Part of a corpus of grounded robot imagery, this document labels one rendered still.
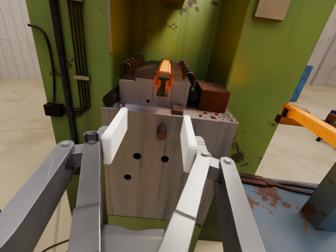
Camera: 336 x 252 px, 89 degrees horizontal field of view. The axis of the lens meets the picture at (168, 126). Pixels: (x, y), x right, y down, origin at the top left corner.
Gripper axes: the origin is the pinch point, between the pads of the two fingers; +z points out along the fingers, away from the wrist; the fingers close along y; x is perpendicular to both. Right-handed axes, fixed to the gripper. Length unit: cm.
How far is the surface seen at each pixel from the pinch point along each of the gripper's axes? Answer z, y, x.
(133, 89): 31.8, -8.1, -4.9
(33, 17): 46, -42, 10
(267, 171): 119, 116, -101
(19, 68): 334, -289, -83
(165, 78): 22.3, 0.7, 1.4
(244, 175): 27, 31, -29
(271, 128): 46, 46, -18
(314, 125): 16.3, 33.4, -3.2
